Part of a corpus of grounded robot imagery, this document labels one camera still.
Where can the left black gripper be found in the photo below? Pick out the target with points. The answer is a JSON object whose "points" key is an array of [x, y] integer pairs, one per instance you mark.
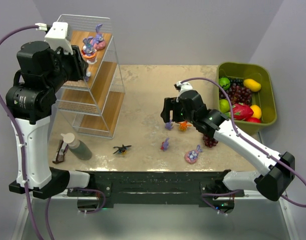
{"points": [[77, 64]]}

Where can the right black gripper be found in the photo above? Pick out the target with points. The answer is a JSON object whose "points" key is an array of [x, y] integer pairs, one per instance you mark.
{"points": [[169, 110]]}

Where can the small purple bunny toy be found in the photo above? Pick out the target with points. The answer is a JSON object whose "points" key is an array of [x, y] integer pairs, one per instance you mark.
{"points": [[87, 76]]}

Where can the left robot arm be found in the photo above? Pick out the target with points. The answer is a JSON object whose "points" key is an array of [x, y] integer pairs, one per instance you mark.
{"points": [[30, 105]]}

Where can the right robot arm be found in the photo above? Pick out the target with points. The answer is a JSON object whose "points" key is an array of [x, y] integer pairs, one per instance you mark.
{"points": [[273, 171]]}

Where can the purple bunny standing toy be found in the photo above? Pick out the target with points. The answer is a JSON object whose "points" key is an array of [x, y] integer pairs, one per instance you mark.
{"points": [[169, 125]]}

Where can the orange dragon toy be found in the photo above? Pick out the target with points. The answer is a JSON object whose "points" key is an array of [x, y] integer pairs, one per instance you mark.
{"points": [[183, 126]]}

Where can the purple bunny with red heart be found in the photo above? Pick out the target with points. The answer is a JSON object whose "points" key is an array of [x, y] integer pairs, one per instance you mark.
{"points": [[165, 144]]}

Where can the green lime toy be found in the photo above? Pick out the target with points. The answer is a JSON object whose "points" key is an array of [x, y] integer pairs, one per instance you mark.
{"points": [[224, 105]]}

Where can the red grape bunch on table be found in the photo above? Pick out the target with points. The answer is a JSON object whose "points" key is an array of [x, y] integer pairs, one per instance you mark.
{"points": [[209, 141]]}

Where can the bunny on pink donut front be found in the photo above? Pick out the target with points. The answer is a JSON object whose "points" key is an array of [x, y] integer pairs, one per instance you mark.
{"points": [[192, 156]]}

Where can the green watermelon toy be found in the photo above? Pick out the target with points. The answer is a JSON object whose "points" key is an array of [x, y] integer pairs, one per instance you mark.
{"points": [[225, 83]]}

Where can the red grape bunch in bin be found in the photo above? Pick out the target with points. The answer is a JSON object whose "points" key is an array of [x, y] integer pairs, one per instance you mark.
{"points": [[239, 94]]}

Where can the dark blue grape bunch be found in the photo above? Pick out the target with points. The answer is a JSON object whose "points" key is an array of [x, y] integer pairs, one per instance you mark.
{"points": [[236, 81]]}

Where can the pink dragon fruit toy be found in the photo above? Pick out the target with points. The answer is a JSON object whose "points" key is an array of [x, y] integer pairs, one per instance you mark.
{"points": [[240, 112]]}

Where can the red apple toy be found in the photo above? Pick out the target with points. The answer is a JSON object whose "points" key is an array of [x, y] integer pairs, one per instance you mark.
{"points": [[253, 120]]}

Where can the green bottle white cap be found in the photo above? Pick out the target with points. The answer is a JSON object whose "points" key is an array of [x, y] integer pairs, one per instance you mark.
{"points": [[76, 146]]}

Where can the yellow mango toy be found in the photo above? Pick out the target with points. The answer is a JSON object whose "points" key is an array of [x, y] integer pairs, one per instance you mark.
{"points": [[252, 85]]}

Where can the yellow lemon toy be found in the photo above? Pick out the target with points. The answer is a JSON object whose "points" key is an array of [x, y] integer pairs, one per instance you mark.
{"points": [[257, 113]]}

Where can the brown chocolate bar wrapper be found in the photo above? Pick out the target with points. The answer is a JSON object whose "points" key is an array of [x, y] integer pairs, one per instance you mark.
{"points": [[60, 153]]}

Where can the green plastic bin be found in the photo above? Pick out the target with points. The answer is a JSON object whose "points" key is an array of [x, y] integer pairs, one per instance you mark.
{"points": [[263, 98]]}

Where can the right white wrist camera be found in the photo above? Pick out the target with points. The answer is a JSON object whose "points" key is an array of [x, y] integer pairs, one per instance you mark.
{"points": [[182, 87]]}

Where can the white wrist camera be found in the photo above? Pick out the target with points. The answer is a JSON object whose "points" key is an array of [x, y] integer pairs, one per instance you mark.
{"points": [[58, 35], [182, 87]]}

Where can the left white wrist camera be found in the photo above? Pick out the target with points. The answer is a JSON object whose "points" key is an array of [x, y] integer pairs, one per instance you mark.
{"points": [[58, 35]]}

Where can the white wire wooden shelf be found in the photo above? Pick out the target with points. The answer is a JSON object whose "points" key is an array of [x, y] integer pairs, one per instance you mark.
{"points": [[93, 107]]}

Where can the black mounting base rail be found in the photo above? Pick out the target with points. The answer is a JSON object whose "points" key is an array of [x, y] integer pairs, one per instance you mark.
{"points": [[142, 188]]}

